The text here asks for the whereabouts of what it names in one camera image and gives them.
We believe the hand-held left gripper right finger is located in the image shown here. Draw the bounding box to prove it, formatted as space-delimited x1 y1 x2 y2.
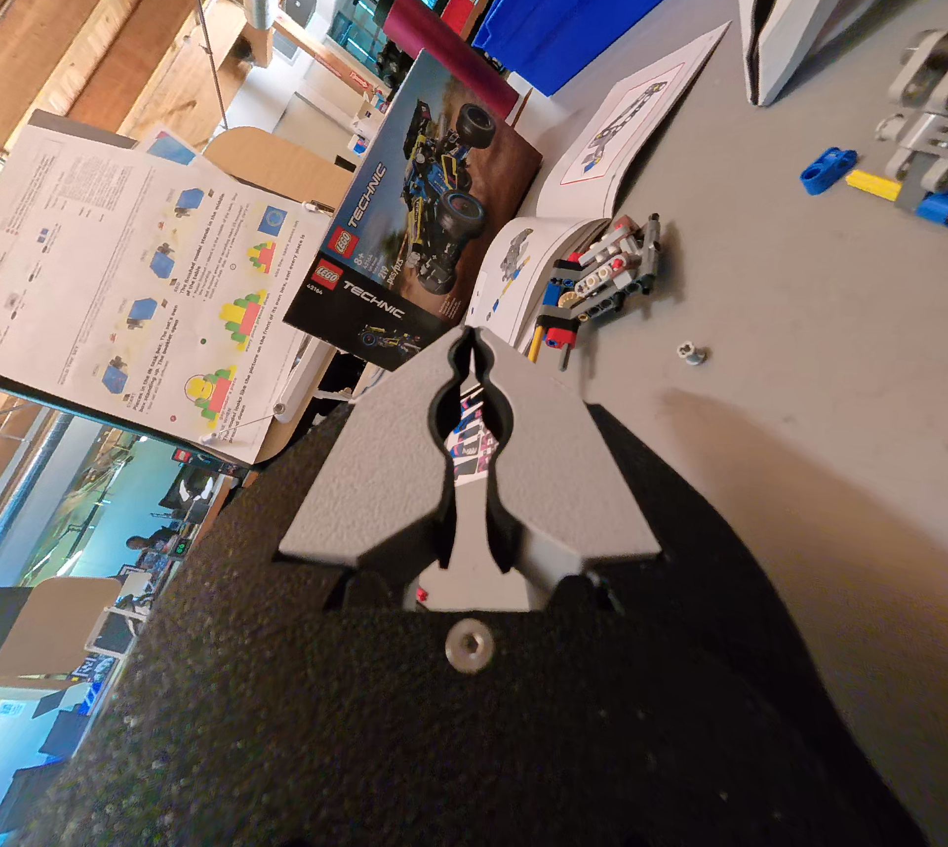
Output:
473 328 662 611

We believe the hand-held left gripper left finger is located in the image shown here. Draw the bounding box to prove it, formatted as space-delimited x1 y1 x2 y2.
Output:
278 327 475 608

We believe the white sticker sheet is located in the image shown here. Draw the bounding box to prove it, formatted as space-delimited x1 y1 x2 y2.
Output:
443 379 506 486

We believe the light grey lego assembly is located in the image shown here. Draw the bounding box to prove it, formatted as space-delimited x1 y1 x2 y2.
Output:
874 28 948 227

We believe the blue lego connector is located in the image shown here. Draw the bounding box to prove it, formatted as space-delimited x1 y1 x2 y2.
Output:
800 147 859 196

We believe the open lego instruction booklet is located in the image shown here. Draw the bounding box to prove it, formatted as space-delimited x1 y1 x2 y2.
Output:
465 21 733 353

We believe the yellow lego beam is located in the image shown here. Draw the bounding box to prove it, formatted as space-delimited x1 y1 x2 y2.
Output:
846 169 905 202

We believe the grey lego chassis assembly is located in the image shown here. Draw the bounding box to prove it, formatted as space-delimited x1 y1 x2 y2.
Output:
527 213 662 372

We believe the lego set box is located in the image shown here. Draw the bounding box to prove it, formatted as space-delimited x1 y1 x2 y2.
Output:
283 49 544 374

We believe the maroon rolled mat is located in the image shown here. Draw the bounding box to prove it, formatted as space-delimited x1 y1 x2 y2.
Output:
383 0 519 118

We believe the tan wooden chair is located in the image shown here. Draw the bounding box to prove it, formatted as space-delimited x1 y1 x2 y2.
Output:
203 127 356 466

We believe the printed task instruction sheet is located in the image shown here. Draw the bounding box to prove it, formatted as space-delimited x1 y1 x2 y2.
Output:
0 124 334 466

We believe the thin metal pole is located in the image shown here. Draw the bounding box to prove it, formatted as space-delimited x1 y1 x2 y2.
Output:
170 0 232 131

